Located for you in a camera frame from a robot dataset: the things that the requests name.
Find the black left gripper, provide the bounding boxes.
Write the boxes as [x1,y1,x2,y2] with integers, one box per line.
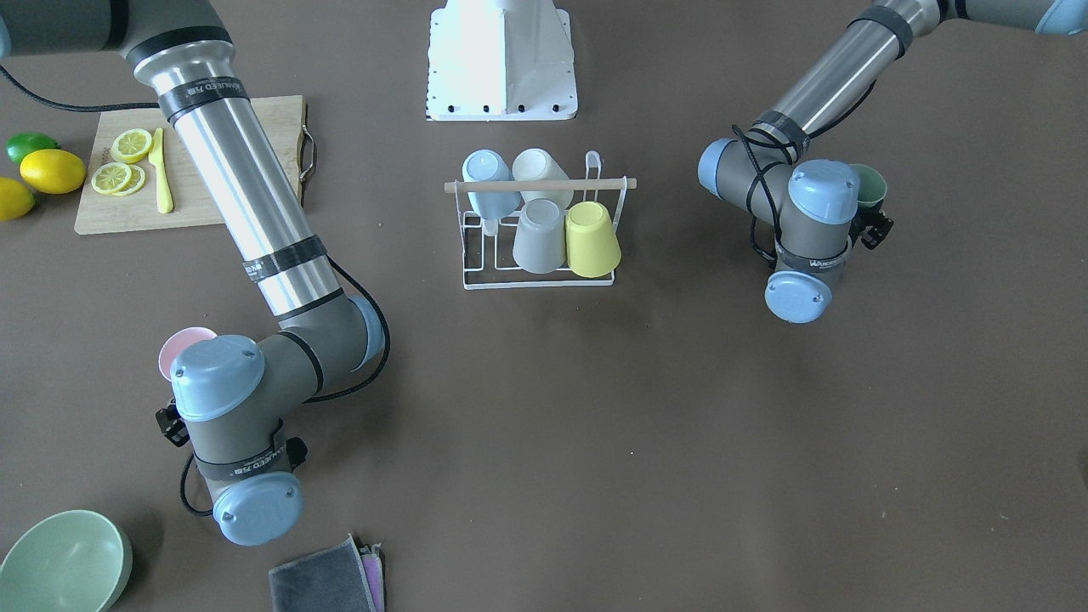
[854,208,894,249]

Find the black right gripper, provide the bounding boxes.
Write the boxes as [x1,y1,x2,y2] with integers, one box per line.
[154,404,190,448]

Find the green plastic cup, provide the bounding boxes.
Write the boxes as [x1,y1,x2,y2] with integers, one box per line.
[851,163,887,210]

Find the pink plastic cup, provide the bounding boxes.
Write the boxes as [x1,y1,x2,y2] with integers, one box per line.
[158,326,218,380]

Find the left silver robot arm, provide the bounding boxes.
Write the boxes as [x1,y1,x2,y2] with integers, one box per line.
[697,1,1085,325]

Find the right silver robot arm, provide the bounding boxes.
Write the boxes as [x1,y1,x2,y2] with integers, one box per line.
[3,1,391,547]

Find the yellow plastic cup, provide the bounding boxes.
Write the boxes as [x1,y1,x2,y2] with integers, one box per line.
[566,201,621,278]

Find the grey plastic cup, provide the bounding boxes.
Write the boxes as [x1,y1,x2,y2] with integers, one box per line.
[514,199,566,276]

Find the white plastic cup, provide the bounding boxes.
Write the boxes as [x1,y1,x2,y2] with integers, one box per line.
[512,148,574,212]

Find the light blue plastic cup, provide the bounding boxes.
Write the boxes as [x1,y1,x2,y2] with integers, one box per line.
[462,150,521,220]

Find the green bowl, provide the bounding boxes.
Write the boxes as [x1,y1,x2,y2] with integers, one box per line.
[1,510,133,611]

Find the grey folded cloth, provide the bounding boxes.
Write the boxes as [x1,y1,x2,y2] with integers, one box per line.
[269,537,371,611]

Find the pink cloth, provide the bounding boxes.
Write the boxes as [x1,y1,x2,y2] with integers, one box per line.
[359,544,386,612]

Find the lemon slice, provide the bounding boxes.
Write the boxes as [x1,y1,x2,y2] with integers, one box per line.
[90,161,147,196]
[109,128,153,164]

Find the yellow plastic knife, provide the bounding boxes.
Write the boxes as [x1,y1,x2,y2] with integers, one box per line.
[148,127,174,215]

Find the yellow lemon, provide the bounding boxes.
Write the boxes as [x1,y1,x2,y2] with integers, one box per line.
[0,178,36,222]
[18,150,87,195]

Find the green lime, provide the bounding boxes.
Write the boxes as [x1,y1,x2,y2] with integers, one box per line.
[5,132,60,166]

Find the white wire cup holder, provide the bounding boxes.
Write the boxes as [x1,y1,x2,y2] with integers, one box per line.
[445,148,638,290]

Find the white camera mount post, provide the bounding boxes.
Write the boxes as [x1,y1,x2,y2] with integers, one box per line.
[425,1,579,122]

